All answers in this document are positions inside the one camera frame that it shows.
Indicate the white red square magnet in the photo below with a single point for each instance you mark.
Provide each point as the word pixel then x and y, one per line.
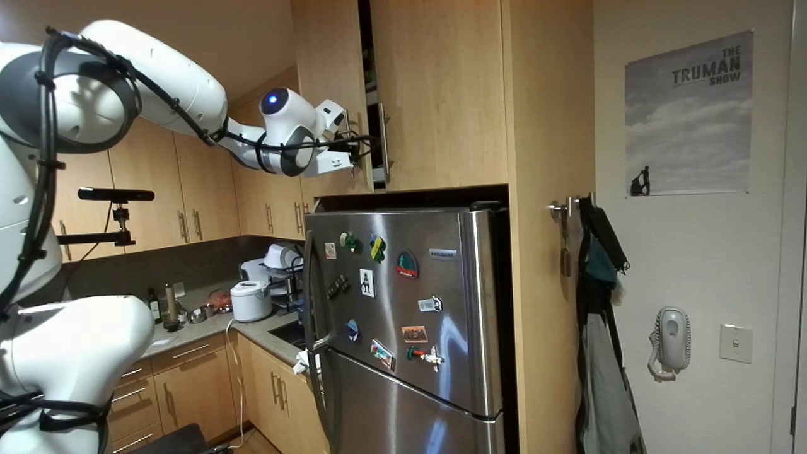
pixel 328 250

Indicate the black letter strip magnet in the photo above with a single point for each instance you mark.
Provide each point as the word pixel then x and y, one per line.
pixel 338 286

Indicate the white red figure magnet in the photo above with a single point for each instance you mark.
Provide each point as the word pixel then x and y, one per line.
pixel 426 357

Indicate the black hanging jacket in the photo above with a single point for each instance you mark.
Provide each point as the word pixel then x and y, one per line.
pixel 596 299

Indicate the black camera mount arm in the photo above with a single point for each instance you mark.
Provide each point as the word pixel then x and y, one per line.
pixel 91 237

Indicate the light wooden cabinet door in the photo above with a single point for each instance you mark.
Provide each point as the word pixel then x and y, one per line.
pixel 328 50
pixel 444 92

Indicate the white room door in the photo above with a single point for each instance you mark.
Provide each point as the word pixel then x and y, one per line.
pixel 797 252

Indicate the metal coat hook rack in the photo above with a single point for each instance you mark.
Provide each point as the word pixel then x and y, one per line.
pixel 569 208

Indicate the white kettle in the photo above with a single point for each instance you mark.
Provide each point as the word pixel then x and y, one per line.
pixel 281 256

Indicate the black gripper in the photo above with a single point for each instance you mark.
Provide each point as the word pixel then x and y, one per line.
pixel 341 146

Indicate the yellow blue round magnet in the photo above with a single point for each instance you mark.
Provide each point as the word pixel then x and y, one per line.
pixel 378 247

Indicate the tall wooden side panel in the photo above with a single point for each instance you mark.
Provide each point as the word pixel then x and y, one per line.
pixel 545 294

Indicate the green bow magnet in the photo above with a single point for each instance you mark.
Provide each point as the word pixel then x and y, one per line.
pixel 352 243

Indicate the white rice cooker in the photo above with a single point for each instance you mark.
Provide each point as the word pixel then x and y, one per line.
pixel 252 300

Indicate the small silver pot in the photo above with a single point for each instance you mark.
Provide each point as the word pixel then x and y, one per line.
pixel 198 314

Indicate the wooden base cabinet with drawers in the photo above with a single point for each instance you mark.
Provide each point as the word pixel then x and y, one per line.
pixel 198 386

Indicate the wide wooden wall cabinet row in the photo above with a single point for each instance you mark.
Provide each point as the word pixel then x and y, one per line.
pixel 151 202

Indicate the narrow wooden wall cabinet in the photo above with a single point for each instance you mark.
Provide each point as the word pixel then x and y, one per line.
pixel 267 202

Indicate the tall brown bottle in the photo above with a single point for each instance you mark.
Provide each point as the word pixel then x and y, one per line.
pixel 169 311

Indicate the red teal round magnet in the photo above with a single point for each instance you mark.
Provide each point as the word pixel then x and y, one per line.
pixel 406 266

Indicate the stainless steel fridge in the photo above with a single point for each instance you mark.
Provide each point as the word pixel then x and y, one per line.
pixel 455 335

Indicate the slim dark glass bottle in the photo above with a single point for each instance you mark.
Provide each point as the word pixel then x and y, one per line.
pixel 156 309

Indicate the small white strip magnet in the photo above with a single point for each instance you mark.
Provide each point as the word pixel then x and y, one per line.
pixel 430 303

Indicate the small white round appliance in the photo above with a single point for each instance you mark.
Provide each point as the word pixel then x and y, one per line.
pixel 252 271

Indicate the white wall switch plate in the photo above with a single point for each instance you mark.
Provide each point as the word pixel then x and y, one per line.
pixel 735 344

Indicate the red kitchen item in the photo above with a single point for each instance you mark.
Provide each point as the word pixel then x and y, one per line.
pixel 221 303

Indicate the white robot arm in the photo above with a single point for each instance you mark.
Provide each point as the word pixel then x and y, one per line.
pixel 159 77

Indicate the grey hanging garment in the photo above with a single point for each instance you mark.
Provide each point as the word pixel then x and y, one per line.
pixel 603 393

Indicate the white cloth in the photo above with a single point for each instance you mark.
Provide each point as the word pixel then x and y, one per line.
pixel 300 363

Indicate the grey Truman poster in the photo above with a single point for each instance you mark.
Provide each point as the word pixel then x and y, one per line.
pixel 686 126

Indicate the postcard picture magnet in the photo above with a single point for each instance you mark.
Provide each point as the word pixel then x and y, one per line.
pixel 381 357

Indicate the teal hanging garment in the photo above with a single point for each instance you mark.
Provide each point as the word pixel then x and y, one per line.
pixel 602 261

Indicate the black stereo camera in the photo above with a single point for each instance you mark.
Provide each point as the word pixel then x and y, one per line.
pixel 116 195

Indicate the wooden base cabinet with sink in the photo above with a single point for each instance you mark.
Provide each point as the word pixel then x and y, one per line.
pixel 277 404

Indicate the white card figure magnet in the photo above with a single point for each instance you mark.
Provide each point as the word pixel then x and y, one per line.
pixel 367 282

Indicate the orange rectangular magnet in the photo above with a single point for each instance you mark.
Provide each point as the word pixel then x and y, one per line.
pixel 415 334

